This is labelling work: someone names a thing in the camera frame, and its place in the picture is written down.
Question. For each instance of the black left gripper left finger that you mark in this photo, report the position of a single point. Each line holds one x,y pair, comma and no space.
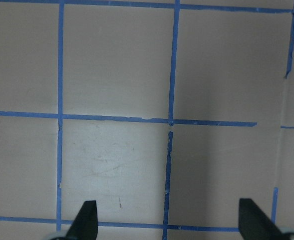
85,225

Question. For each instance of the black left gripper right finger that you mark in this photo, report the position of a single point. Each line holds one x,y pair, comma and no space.
254,224

